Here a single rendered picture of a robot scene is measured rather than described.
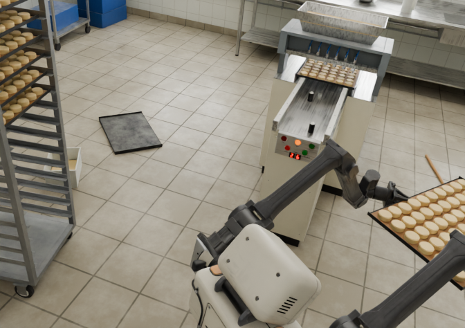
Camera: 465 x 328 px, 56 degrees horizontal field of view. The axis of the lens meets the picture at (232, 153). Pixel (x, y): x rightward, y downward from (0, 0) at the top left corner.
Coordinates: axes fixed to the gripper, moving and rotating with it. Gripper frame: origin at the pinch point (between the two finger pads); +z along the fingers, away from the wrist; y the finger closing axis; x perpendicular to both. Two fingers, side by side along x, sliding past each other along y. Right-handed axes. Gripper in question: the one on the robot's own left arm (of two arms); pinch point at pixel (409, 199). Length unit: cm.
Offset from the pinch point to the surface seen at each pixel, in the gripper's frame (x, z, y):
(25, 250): 21, -166, 63
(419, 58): -427, 88, 74
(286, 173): -64, -50, 44
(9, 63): -4, -176, -23
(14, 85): -3, -175, -13
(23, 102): -4, -172, -5
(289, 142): -61, -52, 21
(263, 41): -392, -111, 76
